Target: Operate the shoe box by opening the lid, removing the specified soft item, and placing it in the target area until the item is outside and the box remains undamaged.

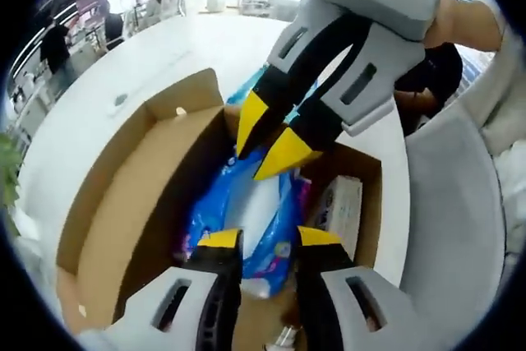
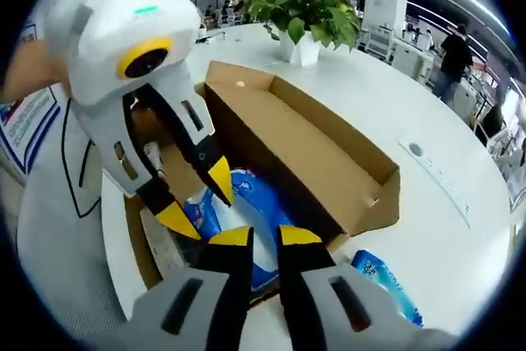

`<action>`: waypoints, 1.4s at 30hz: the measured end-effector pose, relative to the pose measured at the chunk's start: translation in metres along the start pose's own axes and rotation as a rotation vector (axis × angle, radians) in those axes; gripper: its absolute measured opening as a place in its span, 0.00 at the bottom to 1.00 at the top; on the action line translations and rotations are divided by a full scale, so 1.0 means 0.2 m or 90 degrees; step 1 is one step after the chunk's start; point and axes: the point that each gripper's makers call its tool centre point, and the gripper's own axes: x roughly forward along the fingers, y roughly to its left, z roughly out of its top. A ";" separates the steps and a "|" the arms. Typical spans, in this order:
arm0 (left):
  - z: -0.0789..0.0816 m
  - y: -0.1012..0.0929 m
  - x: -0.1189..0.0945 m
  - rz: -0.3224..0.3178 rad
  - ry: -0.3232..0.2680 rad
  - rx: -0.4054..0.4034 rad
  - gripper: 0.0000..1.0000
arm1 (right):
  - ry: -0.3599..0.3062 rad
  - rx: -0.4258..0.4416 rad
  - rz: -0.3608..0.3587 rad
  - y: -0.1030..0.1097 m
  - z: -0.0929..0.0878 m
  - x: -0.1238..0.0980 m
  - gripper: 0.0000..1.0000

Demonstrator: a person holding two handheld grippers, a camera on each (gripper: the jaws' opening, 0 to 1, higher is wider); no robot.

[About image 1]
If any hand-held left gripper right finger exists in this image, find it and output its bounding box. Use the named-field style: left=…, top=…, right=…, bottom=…
left=294, top=224, right=428, bottom=351

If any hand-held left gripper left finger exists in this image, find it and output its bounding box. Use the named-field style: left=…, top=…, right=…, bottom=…
left=81, top=226, right=244, bottom=351

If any brown cardboard shoe box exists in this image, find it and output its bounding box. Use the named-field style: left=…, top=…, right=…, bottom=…
left=55, top=67, right=384, bottom=351

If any white blue wipes box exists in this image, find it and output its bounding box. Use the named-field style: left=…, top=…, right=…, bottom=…
left=306, top=173, right=365, bottom=261

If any small blue soft wipes pack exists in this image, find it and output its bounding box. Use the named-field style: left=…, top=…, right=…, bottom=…
left=180, top=149, right=313, bottom=298

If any person's torso in dark shirt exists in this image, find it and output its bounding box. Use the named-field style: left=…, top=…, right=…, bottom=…
left=394, top=42, right=464, bottom=138

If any small white pink packet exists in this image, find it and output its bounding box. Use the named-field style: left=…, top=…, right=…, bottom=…
left=269, top=324, right=307, bottom=351

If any green plant in white pot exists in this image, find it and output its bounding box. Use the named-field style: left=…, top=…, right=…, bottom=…
left=0, top=132, right=42, bottom=245

